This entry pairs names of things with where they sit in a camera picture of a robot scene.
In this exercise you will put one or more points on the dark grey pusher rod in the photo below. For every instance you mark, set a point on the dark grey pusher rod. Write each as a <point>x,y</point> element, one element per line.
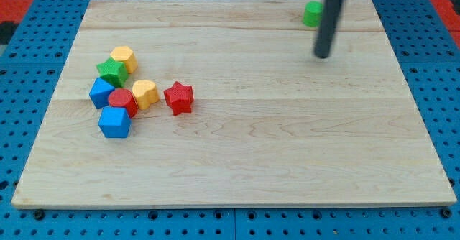
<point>327,28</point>

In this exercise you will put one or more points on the green cylinder block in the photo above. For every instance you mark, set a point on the green cylinder block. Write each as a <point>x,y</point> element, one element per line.
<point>312,13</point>

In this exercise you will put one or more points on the yellow heart block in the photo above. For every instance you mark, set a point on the yellow heart block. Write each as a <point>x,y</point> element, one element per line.
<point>145,93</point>

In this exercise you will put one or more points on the blue cube block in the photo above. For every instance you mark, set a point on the blue cube block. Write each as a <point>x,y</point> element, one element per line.
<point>114,122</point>

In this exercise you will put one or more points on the red cylinder block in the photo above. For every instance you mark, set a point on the red cylinder block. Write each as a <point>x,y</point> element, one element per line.
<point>123,98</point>

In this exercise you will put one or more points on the red star block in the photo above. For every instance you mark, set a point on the red star block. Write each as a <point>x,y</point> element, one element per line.
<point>179,98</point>

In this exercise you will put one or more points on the yellow hexagon block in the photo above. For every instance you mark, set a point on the yellow hexagon block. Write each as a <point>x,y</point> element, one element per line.
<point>125,55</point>

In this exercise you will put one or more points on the wooden board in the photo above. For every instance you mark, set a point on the wooden board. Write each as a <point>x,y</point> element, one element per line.
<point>271,125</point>

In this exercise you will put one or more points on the green star block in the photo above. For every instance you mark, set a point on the green star block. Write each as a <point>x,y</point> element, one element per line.
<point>113,72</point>

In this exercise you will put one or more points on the blue triangular block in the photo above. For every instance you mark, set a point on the blue triangular block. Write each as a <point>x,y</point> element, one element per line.
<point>100,92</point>

